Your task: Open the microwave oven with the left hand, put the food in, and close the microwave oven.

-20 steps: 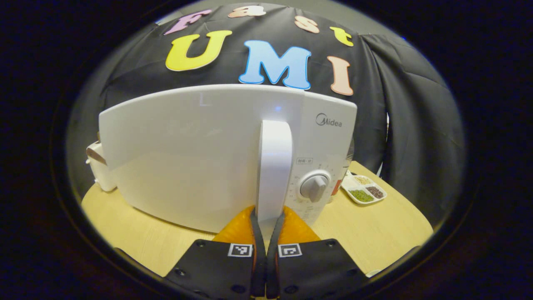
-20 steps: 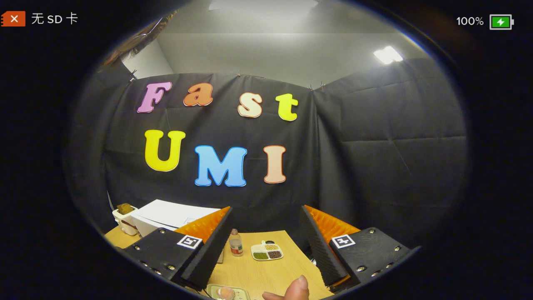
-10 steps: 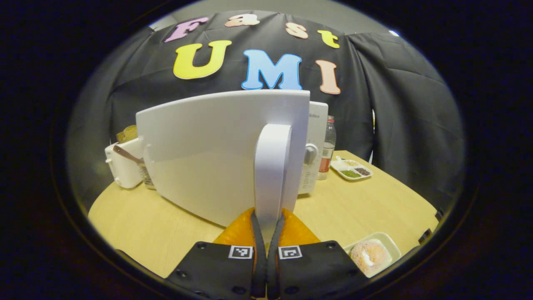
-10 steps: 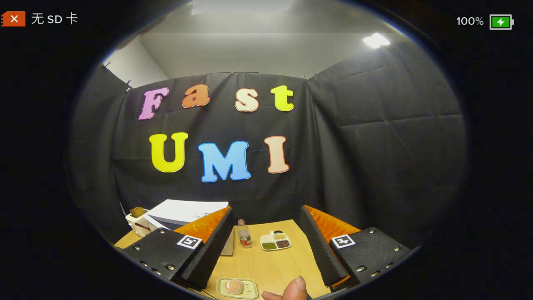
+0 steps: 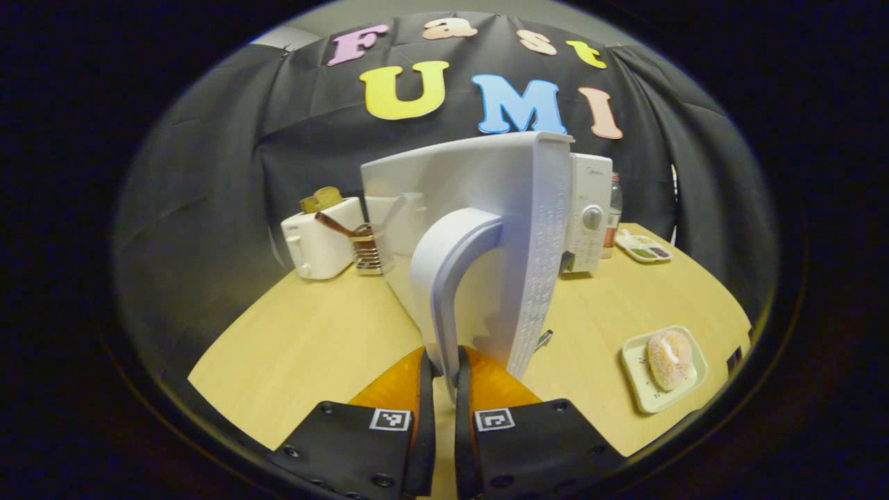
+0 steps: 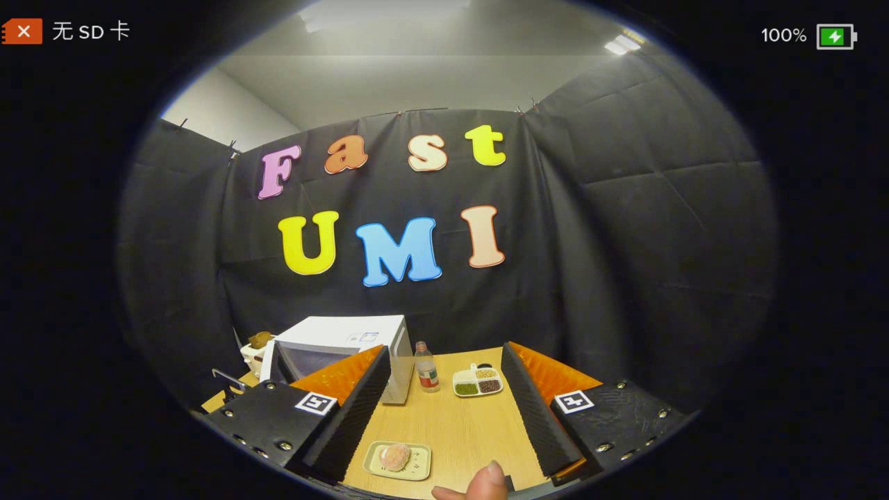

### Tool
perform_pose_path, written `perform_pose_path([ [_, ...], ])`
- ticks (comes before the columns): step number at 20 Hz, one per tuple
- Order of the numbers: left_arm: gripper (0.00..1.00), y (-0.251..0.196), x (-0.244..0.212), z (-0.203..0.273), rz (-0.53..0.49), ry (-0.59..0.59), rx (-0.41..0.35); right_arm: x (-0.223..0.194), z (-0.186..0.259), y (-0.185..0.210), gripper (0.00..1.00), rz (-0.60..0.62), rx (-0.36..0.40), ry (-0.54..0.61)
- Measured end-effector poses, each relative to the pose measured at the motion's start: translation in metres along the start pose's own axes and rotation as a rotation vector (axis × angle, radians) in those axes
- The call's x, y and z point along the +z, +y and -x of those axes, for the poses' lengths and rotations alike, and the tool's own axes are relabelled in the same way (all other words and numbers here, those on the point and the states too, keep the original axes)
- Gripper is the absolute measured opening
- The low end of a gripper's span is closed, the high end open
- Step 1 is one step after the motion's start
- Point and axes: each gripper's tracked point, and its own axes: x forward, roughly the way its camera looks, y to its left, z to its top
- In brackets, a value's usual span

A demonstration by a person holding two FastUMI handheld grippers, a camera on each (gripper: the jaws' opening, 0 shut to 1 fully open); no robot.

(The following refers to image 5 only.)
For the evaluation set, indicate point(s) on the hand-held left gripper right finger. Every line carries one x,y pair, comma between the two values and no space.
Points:
462,417

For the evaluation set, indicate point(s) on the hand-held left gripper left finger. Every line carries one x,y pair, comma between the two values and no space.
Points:
425,417

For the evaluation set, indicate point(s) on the sugared doughnut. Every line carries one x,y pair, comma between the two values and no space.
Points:
670,361

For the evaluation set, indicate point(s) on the white microwave oven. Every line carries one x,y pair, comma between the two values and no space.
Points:
486,180

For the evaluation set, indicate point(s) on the pale green rectangular plate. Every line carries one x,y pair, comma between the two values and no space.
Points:
642,389

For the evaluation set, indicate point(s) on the white toaster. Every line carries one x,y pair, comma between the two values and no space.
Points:
316,246

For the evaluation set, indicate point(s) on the brown spoon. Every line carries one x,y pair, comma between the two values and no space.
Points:
333,223

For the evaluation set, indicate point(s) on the brown bread slice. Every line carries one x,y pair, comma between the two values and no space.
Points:
321,200

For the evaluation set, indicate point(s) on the white divided dish of beans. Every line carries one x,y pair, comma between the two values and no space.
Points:
642,246

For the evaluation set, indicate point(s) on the plastic bottle with red label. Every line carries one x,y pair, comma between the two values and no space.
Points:
614,208

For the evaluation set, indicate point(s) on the black backdrop cloth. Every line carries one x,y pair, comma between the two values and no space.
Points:
208,173

